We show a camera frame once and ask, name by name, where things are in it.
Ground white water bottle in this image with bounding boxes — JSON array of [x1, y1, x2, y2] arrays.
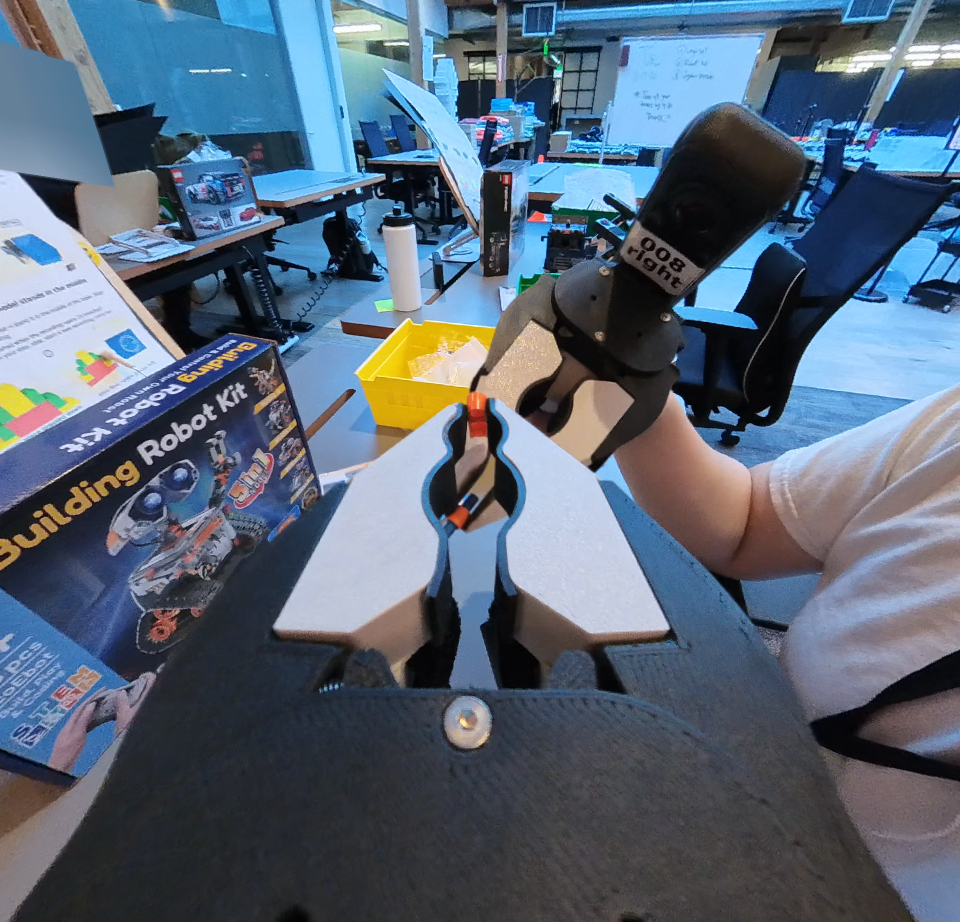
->
[[381, 205, 424, 314]]

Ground white printed brick poster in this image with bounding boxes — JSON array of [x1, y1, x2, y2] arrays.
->
[[0, 170, 186, 455]]

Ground wooden office desk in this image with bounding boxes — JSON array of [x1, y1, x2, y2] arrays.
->
[[97, 213, 303, 355], [250, 169, 388, 227]]

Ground person in white shirt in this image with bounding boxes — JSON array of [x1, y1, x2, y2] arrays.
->
[[746, 382, 960, 922]]

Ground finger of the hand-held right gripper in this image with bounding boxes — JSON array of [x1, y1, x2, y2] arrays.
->
[[478, 320, 571, 417], [540, 376, 642, 464]]

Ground black backpack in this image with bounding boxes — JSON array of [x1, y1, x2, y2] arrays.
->
[[321, 216, 384, 283]]

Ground black office chair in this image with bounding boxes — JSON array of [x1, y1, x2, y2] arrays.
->
[[673, 163, 956, 448]]

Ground whiteboard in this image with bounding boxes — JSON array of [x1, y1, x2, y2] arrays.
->
[[605, 32, 767, 150]]

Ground paper booklet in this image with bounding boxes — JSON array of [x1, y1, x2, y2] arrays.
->
[[96, 227, 198, 264]]

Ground black brick machine model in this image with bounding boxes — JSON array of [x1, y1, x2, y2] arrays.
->
[[543, 220, 602, 275]]

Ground black rolling cart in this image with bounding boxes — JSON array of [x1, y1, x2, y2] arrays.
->
[[903, 215, 960, 314]]

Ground yellow plastic bin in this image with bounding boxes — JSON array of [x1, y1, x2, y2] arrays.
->
[[354, 317, 498, 433]]

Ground large white foam board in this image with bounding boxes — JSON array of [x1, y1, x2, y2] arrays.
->
[[380, 67, 486, 238]]

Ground person's right forearm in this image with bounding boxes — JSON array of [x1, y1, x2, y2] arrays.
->
[[611, 393, 826, 586]]

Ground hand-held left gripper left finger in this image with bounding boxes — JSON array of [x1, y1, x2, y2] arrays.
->
[[273, 403, 472, 688]]

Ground black brick set box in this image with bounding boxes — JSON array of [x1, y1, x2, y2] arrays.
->
[[479, 158, 532, 279]]

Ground car brick set box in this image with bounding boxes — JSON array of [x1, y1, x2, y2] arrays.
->
[[155, 156, 264, 243]]

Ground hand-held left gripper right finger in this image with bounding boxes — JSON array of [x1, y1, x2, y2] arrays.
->
[[486, 399, 671, 688]]

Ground clear plastic bag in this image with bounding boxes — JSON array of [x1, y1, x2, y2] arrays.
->
[[407, 335, 490, 385]]

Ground blue toy set box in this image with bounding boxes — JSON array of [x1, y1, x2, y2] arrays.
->
[[0, 333, 324, 790]]

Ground black strap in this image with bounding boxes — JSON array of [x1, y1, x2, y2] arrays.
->
[[810, 670, 960, 783]]

